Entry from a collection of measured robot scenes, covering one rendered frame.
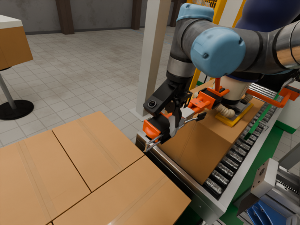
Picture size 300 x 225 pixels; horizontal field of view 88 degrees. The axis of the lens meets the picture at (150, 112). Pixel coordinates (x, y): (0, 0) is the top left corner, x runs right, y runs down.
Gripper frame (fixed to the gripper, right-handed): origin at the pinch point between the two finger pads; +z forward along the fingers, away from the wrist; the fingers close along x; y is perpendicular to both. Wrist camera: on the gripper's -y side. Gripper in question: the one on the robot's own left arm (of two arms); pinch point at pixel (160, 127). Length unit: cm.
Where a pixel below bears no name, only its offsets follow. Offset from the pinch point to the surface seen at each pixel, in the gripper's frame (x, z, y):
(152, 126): 0.8, -2.2, -3.9
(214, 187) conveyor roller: -25, 53, 38
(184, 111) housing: 0.0, -1.3, 13.3
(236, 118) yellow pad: -13, 11, 50
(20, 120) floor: 174, 109, -35
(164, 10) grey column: 95, -22, 99
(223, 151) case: -18.2, 19.7, 32.0
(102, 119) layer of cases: 68, 54, 15
